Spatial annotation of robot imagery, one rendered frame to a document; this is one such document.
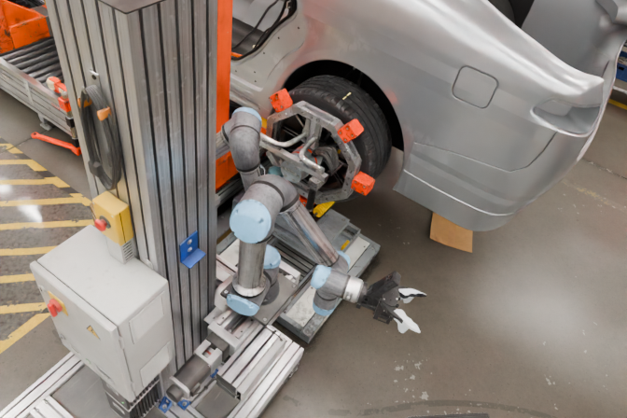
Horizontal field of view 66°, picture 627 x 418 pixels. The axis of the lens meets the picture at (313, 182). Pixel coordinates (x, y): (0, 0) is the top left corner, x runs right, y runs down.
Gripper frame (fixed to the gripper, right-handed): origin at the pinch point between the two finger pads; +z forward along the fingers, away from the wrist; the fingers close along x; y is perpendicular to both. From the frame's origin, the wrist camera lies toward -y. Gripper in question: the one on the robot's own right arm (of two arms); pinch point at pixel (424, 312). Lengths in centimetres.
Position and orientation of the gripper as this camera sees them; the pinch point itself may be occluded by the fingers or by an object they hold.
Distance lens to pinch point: 153.2
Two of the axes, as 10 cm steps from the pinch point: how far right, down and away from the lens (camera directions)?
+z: 9.3, 3.3, -1.4
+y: -1.9, 7.9, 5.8
